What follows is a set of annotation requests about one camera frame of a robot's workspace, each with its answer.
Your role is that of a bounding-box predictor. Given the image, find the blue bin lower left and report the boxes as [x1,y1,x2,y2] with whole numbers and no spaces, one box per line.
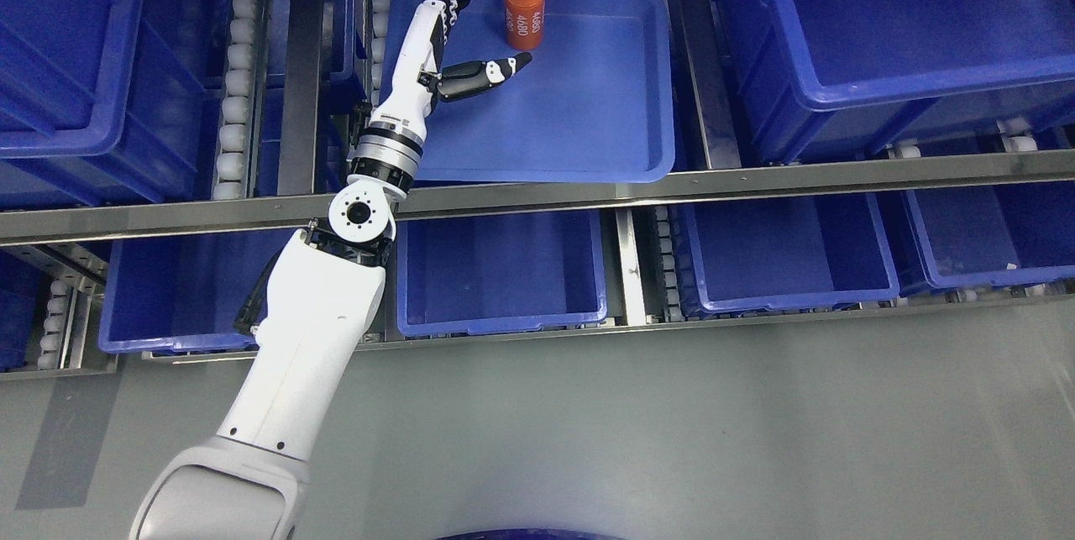
[97,229,293,354]

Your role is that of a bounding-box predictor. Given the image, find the blue bin lower right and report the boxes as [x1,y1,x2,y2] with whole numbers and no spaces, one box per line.
[669,193,899,318]

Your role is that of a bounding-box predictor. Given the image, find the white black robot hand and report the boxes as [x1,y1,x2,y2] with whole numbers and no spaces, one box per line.
[362,0,532,139]

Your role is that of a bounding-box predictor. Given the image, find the blue bin lower middle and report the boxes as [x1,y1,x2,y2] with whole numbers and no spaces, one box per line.
[396,210,608,338]

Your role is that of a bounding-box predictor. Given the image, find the large blue bin upper right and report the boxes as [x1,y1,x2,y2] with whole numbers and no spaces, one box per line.
[713,0,1074,165]

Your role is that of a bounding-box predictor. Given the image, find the orange cylindrical capacitor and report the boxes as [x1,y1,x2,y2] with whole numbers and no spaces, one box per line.
[503,0,546,51]

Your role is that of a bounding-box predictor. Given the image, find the steel shelf front rail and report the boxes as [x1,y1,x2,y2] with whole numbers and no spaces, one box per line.
[1,150,1074,248]

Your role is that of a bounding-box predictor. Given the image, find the large blue bin upper left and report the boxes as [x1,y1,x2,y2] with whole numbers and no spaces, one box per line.
[1,0,216,210]

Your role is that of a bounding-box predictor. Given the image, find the blue bin far right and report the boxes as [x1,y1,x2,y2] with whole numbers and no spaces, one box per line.
[877,181,1074,296]

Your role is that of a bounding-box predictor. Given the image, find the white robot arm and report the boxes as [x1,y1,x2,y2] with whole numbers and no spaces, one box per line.
[129,116,427,539]

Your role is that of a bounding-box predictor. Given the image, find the large blue bin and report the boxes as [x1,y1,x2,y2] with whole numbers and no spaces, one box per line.
[713,0,1074,165]
[1,0,216,210]

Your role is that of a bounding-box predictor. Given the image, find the shallow blue tray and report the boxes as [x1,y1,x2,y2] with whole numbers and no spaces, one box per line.
[416,0,675,183]

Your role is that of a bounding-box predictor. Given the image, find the white roller track left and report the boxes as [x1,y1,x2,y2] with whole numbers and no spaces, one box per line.
[211,0,259,201]

